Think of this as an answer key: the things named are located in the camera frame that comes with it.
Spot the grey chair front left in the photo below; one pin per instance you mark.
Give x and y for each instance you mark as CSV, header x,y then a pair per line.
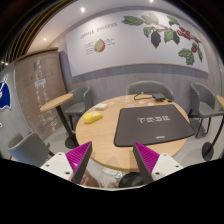
x,y
29,149

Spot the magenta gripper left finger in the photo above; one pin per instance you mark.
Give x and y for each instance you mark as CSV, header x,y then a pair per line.
x,y
78,159

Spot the white small box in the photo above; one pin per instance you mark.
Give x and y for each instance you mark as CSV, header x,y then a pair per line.
x,y
101,106

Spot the grey chair behind centre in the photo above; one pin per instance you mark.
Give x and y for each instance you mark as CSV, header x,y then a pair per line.
x,y
149,87

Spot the grey chair behind left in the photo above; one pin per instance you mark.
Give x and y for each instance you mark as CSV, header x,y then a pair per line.
x,y
79,103

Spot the coffee cherries wall poster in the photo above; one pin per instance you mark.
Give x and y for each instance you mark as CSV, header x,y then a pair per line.
x,y
134,37

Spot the round wooden table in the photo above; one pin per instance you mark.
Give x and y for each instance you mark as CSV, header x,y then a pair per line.
x,y
101,133

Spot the grey chair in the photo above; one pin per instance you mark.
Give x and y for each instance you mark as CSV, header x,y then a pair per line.
x,y
203,103
149,87
79,103
29,149

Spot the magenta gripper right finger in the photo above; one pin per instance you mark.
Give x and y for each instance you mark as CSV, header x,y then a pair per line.
x,y
146,160

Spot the grey chair right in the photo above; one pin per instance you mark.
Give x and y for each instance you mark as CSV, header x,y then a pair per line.
x,y
203,103

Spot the black box device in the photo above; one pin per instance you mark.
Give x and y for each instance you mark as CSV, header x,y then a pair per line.
x,y
158,96

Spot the black desk mat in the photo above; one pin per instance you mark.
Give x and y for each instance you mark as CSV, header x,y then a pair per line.
x,y
151,125

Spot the wooden wall panel board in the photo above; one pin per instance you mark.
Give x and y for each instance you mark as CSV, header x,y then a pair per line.
x,y
38,80

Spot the small round side table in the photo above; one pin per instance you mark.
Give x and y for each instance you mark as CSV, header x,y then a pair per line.
x,y
56,103

